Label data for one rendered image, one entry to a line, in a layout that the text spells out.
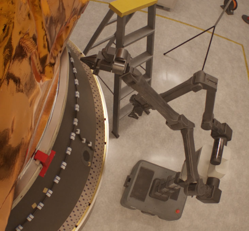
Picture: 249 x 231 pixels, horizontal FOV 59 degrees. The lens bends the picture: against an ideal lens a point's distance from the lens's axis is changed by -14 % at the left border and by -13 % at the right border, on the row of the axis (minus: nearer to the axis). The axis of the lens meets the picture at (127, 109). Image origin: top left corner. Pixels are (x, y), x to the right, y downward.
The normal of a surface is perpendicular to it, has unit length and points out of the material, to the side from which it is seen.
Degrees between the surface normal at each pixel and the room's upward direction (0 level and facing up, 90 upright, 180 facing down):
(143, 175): 0
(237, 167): 0
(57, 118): 0
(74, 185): 62
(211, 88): 90
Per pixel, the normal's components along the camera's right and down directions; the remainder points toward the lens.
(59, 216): 0.83, 0.27
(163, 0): -0.15, 0.86
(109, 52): 0.19, -0.46
